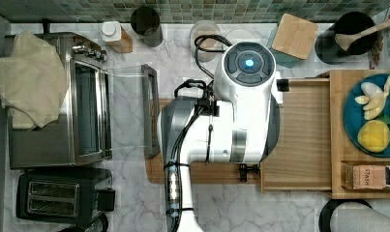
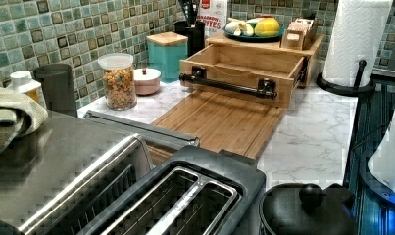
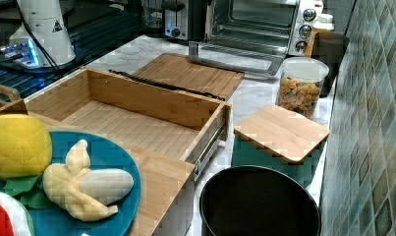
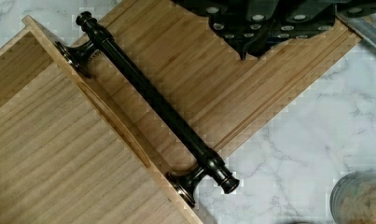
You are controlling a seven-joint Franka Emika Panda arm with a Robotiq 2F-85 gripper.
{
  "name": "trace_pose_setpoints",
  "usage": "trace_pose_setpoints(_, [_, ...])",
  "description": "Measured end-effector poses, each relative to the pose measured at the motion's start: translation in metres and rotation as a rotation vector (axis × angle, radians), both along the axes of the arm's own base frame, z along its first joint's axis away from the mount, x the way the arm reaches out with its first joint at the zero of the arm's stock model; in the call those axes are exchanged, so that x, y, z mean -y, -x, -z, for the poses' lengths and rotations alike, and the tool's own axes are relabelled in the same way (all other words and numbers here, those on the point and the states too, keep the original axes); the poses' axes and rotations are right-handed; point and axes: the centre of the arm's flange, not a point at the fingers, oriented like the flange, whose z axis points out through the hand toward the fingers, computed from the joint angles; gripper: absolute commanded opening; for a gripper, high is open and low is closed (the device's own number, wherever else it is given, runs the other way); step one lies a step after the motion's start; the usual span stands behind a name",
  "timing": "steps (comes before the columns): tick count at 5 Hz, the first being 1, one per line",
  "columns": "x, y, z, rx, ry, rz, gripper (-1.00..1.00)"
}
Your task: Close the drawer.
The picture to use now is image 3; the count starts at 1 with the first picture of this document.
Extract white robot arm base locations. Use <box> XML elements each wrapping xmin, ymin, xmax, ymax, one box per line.
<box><xmin>0</xmin><ymin>0</ymin><xmax>76</xmax><ymax>69</ymax></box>

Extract bamboo drawer cabinet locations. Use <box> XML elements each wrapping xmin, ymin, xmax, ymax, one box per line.
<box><xmin>0</xmin><ymin>52</ymin><xmax>246</xmax><ymax>236</ymax></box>

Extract teal box with bamboo lid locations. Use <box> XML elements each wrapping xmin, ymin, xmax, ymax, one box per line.
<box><xmin>231</xmin><ymin>104</ymin><xmax>329</xmax><ymax>187</ymax></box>

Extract black silver toaster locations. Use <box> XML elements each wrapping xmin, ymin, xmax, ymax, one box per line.
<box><xmin>161</xmin><ymin>0</ymin><xmax>206</xmax><ymax>41</ymax></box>

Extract black round pot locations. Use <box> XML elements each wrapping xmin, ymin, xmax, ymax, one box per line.
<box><xmin>199</xmin><ymin>166</ymin><xmax>321</xmax><ymax>236</ymax></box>

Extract silver toaster oven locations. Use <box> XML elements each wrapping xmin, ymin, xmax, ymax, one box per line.
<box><xmin>189</xmin><ymin>0</ymin><xmax>324</xmax><ymax>75</ymax></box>

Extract clear cereal jar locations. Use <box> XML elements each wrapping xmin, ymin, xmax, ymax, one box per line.
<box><xmin>276</xmin><ymin>57</ymin><xmax>329</xmax><ymax>118</ymax></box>

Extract plush peeled banana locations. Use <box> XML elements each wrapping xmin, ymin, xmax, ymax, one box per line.
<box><xmin>42</xmin><ymin>140</ymin><xmax>135</xmax><ymax>221</ymax></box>

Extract dark brown cup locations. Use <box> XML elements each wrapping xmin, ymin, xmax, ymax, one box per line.
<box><xmin>311</xmin><ymin>31</ymin><xmax>350</xmax><ymax>97</ymax></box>

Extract white lidded jar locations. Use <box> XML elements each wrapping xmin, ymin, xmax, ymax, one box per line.
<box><xmin>313</xmin><ymin>14</ymin><xmax>334</xmax><ymax>32</ymax></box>

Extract yellow plush lemon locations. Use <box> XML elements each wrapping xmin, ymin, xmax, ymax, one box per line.
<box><xmin>0</xmin><ymin>114</ymin><xmax>52</xmax><ymax>180</ymax></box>

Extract green plush leaves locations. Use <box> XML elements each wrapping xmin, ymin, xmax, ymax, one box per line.
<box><xmin>2</xmin><ymin>174</ymin><xmax>52</xmax><ymax>209</ymax></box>

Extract plush watermelon slice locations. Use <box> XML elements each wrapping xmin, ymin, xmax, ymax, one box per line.
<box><xmin>0</xmin><ymin>192</ymin><xmax>35</xmax><ymax>236</ymax></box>

